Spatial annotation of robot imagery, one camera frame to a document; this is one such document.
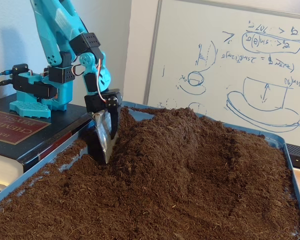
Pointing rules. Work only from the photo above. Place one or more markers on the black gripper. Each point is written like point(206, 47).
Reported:
point(96, 103)

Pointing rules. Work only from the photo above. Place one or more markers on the brown soil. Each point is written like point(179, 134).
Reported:
point(165, 187)

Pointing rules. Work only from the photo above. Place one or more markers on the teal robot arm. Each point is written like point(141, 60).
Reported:
point(57, 30)

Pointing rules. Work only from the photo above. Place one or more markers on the black chemistry physics handbook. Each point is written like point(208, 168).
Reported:
point(52, 130)

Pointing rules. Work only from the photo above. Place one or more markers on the whiteboard with blue drawings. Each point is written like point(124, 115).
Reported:
point(190, 37)

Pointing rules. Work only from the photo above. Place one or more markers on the blue plastic tray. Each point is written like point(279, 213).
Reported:
point(277, 140)

